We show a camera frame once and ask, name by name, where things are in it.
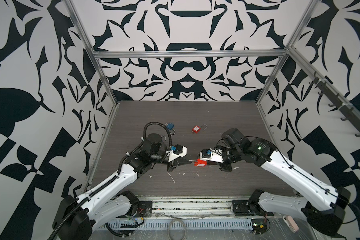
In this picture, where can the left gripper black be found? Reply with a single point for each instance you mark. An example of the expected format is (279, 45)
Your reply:
(172, 164)

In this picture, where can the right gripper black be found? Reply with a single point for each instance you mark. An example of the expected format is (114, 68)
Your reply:
(225, 166)

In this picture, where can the red padlock front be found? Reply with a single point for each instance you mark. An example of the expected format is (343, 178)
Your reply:
(200, 163)

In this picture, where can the red padlock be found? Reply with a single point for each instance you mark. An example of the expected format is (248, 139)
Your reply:
(200, 163)
(197, 129)

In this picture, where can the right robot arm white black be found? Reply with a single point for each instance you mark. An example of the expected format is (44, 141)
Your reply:
(321, 205)

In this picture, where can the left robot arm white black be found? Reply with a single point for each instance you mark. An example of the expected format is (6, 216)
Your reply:
(77, 217)

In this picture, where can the blue padlock far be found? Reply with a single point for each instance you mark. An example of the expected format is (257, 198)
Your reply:
(170, 127)

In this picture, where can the small circuit board right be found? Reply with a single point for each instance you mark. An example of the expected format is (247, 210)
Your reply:
(260, 226)

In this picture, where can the pink white clip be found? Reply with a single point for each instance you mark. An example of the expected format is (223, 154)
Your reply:
(290, 222)

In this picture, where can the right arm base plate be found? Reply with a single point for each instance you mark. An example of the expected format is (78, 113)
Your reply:
(243, 208)

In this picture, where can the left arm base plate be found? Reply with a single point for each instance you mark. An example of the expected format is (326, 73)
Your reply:
(142, 209)

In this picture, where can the white slotted cable duct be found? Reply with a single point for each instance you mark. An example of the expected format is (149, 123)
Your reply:
(189, 224)

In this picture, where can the aluminium frame crossbar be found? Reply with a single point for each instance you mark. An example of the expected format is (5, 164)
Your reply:
(188, 54)

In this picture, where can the grey hook rail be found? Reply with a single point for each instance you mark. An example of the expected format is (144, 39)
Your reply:
(337, 101)

